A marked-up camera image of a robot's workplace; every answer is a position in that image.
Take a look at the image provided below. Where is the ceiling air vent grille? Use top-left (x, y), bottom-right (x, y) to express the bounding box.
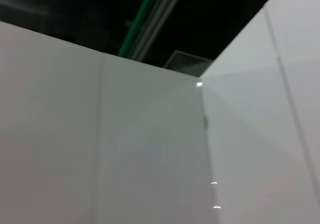
top-left (163, 50), bottom-right (213, 78)

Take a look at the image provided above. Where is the green ceiling pipe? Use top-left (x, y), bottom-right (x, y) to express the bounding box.
top-left (117, 0), bottom-right (157, 58)

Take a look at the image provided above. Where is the grey ceiling conduit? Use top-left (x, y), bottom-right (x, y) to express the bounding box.
top-left (129, 0), bottom-right (188, 63)

